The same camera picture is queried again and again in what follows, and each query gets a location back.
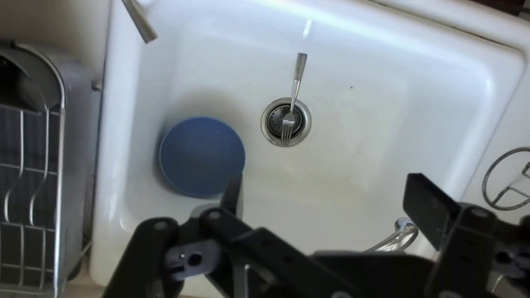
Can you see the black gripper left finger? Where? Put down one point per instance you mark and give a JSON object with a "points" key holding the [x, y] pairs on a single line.
{"points": [[259, 249]]}

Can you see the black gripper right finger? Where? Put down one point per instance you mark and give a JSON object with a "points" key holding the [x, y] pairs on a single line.
{"points": [[469, 249]]}

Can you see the chrome tap faucet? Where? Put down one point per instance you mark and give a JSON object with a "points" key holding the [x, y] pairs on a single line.
{"points": [[406, 226]]}

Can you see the metal faucet spout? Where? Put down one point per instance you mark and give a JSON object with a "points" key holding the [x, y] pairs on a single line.
{"points": [[141, 23]]}

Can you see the blue round plate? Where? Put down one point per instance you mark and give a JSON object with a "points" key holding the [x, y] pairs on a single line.
{"points": [[201, 158]]}

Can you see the chrome sink drain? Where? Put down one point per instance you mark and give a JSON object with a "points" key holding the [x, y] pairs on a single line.
{"points": [[270, 127]]}

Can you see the white ceramic sink basin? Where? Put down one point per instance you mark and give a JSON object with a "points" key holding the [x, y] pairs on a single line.
{"points": [[386, 110]]}

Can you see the silver fork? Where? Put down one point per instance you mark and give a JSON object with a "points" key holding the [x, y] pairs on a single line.
{"points": [[300, 67]]}

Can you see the black dish drying rack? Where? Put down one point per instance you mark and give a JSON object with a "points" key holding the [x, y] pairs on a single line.
{"points": [[80, 167]]}

